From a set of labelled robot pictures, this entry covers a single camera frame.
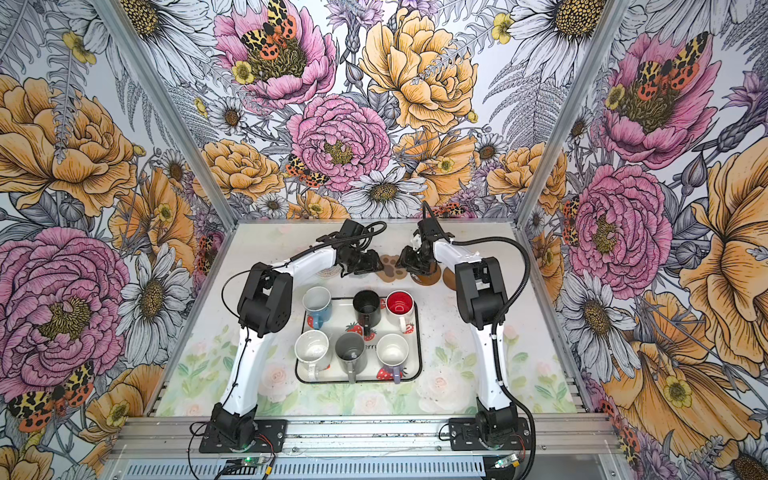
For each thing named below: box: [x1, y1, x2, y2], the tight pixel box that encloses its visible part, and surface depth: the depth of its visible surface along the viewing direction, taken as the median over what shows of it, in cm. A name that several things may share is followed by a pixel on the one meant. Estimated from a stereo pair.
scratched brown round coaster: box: [410, 264, 442, 286], surface depth 107 cm
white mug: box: [294, 329, 330, 381], surface depth 83 cm
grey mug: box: [335, 332, 368, 384], surface depth 80 cm
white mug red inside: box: [385, 290, 415, 333], surface depth 92 cm
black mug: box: [353, 289, 381, 337], surface depth 92 cm
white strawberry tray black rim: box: [295, 298, 423, 383], surface depth 89 cm
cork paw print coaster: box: [377, 254, 407, 282], surface depth 107 cm
